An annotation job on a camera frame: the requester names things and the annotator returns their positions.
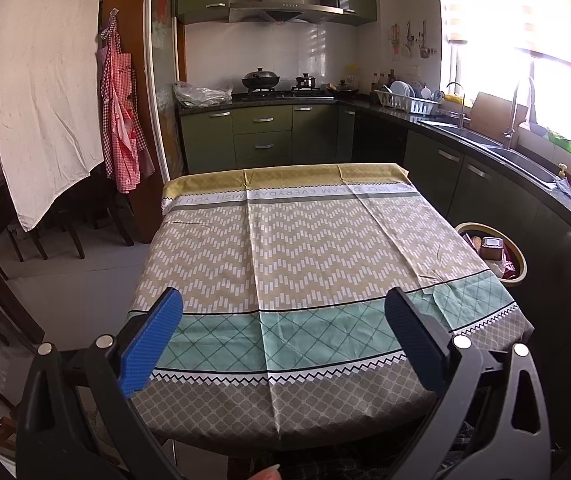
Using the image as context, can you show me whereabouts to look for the clear plastic bag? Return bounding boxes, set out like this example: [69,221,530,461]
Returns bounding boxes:
[172,81,234,108]

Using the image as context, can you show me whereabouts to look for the black wok with lid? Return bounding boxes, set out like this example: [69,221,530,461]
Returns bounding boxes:
[242,67,281,92]

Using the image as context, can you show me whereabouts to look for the wooden cutting board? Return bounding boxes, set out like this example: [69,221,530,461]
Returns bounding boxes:
[469,91,519,133]

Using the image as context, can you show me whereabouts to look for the small beige carton box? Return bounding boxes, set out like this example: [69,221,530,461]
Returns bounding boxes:
[480,236,505,261]

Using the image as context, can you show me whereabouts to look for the condiment bottles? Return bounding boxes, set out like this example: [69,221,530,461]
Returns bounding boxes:
[343,62,396,92]

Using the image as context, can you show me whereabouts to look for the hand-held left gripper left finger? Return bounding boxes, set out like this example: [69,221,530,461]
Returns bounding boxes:
[15,286,184,480]

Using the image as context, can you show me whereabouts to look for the red checkered apron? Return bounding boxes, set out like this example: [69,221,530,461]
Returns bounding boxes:
[96,7,148,195]

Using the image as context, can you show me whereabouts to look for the steel double sink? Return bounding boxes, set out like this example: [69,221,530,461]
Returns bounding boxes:
[418,119,559,186]

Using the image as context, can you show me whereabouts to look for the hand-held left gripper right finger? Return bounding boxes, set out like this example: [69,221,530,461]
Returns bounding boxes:
[384,286,552,480]

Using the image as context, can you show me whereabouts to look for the dark wooden chairs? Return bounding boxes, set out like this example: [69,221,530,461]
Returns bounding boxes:
[5,170,133,261]

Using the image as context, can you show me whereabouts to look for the yellow-rimmed dark waste bin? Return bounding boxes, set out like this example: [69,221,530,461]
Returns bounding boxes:
[454,221,529,288]

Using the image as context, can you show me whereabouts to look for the black kitchen countertop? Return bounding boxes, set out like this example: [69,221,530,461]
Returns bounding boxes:
[178,94,571,248]

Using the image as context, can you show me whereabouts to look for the hanging kitchen utensils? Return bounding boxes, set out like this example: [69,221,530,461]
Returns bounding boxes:
[388,21,436,61]

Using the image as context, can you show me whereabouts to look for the white dish rack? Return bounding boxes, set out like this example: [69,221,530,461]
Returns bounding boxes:
[374,80,441,117]

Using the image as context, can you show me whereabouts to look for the green sill item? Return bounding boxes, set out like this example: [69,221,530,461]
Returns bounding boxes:
[545,130,571,156]

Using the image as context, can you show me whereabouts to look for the striped window blind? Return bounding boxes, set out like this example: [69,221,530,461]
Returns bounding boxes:
[435,0,571,83]

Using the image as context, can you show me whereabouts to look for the black gas stove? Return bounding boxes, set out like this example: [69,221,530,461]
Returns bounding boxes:
[235,88,336,101]

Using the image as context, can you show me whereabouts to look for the small steel faucet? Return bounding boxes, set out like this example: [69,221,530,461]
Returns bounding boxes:
[445,81,466,128]

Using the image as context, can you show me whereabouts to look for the tall steel faucet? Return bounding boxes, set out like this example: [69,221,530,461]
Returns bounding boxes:
[503,76,537,150]

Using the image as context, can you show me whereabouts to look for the white hanging sheet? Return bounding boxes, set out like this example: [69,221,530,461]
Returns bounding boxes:
[0,0,108,232]

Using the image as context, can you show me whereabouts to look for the black frying pan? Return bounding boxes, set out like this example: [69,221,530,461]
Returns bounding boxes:
[326,79,361,96]

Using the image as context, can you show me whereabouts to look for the patterned tablecloth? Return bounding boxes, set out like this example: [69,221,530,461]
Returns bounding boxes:
[128,162,536,453]

